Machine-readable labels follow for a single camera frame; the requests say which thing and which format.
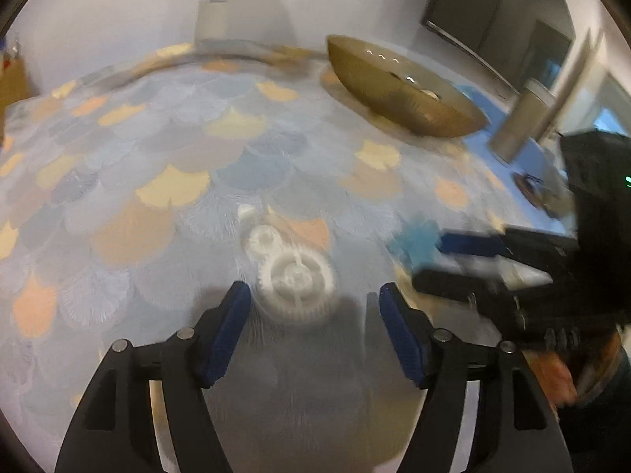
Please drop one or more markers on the white door frame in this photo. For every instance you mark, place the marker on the white door frame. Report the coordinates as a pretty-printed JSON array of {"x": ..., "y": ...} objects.
[{"x": 597, "y": 93}]

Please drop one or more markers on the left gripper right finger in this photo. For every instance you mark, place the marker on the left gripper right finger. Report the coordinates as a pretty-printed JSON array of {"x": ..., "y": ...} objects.
[{"x": 514, "y": 428}]

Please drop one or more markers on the white plastic gear toy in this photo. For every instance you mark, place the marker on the white plastic gear toy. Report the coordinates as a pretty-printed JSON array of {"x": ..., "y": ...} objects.
[{"x": 296, "y": 283}]

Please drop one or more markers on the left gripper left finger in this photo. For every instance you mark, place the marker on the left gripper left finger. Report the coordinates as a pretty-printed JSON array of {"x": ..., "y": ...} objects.
[{"x": 112, "y": 428}]

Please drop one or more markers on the amber ribbed glass bowl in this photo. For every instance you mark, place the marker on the amber ribbed glass bowl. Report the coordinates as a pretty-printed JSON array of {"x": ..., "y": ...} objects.
[{"x": 403, "y": 91}]

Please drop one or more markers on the person's right hand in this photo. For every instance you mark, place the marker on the person's right hand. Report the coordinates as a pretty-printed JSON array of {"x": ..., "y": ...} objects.
[{"x": 554, "y": 378}]

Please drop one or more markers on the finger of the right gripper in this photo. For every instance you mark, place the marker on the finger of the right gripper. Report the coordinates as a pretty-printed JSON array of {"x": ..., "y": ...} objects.
[
  {"x": 473, "y": 245},
  {"x": 453, "y": 285}
]

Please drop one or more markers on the white lamp pole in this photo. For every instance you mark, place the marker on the white lamp pole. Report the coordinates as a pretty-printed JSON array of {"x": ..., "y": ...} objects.
[{"x": 212, "y": 19}]

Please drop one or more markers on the black wall television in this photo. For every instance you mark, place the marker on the black wall television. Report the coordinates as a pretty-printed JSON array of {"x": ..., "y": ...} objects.
[{"x": 518, "y": 40}]

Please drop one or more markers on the brown pen holder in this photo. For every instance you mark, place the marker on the brown pen holder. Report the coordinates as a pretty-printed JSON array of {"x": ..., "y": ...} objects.
[{"x": 14, "y": 84}]

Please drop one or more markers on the tan cylinder container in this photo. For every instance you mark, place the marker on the tan cylinder container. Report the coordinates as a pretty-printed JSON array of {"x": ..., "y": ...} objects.
[{"x": 524, "y": 119}]

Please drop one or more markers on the patterned fan-motif table mat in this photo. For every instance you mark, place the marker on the patterned fan-motif table mat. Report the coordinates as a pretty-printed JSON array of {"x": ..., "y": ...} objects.
[{"x": 125, "y": 212}]

